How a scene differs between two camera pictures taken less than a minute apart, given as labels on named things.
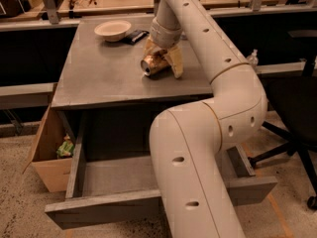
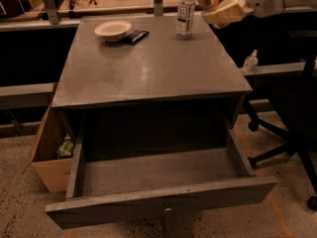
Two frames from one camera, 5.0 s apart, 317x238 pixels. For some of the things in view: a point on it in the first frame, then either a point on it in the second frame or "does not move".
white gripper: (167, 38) to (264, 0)
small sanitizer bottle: (254, 59) does not move
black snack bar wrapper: (135, 37) does not move
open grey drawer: (105, 190) does not move
